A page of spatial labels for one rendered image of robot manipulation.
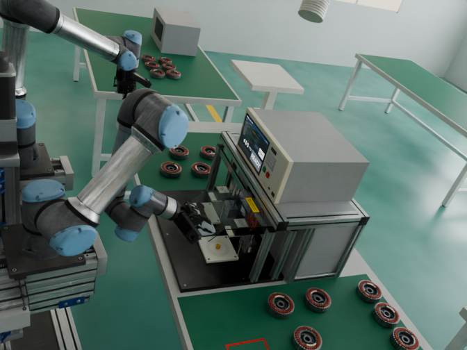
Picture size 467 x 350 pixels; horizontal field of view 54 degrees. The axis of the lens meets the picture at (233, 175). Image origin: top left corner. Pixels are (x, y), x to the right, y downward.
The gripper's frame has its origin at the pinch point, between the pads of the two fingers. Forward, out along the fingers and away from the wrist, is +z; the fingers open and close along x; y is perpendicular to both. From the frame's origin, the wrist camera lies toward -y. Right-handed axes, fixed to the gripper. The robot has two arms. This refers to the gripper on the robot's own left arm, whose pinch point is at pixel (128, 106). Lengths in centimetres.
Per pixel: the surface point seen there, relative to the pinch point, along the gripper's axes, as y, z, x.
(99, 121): -18, 65, -100
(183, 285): -1, 38, 79
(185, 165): -39, 40, -4
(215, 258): -21, 37, 69
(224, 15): -267, 61, -379
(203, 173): -44, 37, 9
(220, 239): -29, 37, 59
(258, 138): -40, -11, 50
